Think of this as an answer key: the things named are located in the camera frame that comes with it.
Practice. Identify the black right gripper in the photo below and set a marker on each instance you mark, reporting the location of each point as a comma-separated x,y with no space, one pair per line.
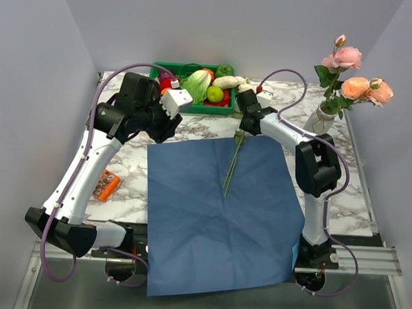
240,126

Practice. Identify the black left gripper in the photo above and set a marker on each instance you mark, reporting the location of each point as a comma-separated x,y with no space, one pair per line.
168,126

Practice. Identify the pink artificial flower bouquet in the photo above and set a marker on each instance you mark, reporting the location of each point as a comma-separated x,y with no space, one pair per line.
240,137

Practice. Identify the pink artificial rose stem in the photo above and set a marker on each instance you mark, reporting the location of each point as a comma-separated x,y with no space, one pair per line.
341,59

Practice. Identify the peach artificial rose stem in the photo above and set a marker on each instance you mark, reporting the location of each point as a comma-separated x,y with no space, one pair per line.
358,90

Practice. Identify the blue wrapping paper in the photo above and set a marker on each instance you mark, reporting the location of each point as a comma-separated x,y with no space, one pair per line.
200,241

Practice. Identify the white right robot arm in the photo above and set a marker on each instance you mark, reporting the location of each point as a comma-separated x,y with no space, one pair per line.
317,169

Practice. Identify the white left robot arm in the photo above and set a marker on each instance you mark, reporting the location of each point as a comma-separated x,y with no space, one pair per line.
98,146

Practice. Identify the white ribbed vase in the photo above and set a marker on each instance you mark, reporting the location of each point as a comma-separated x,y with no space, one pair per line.
319,121

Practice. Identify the red toy chili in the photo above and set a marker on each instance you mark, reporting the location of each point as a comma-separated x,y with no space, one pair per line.
225,102

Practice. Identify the orange toy fruit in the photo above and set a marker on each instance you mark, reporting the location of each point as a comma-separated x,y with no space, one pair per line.
163,91

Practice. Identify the beige toy potato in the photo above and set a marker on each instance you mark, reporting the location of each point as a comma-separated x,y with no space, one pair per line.
226,82

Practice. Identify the red toy pepper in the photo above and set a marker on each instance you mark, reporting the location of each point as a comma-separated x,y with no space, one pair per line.
169,83

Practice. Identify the green toy lime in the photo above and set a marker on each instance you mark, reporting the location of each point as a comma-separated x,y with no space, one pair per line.
214,94

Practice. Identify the purple toy onion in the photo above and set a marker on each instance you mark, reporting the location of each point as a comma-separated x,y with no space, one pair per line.
163,75

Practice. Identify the green plastic basket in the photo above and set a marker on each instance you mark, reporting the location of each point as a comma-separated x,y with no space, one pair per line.
183,70

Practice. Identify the green toy bell pepper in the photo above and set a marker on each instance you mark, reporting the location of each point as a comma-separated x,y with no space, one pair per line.
224,70

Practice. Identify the orange toy carrot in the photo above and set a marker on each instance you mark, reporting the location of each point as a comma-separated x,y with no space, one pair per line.
210,72

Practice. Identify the green toy cabbage leaf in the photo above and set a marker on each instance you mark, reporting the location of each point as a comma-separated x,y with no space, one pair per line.
196,85

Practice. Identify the orange snack box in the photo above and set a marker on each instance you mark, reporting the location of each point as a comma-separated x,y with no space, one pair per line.
107,186

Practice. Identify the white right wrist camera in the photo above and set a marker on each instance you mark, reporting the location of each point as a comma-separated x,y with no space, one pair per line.
264,98

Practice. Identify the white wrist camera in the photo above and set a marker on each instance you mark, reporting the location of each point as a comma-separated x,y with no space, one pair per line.
175,100
264,98

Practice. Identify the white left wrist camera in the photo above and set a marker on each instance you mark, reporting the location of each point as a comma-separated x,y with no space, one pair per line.
175,100

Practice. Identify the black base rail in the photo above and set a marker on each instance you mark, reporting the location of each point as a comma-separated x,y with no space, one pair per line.
130,239

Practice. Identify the aluminium frame rail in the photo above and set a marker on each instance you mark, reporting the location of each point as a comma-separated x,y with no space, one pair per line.
371,260

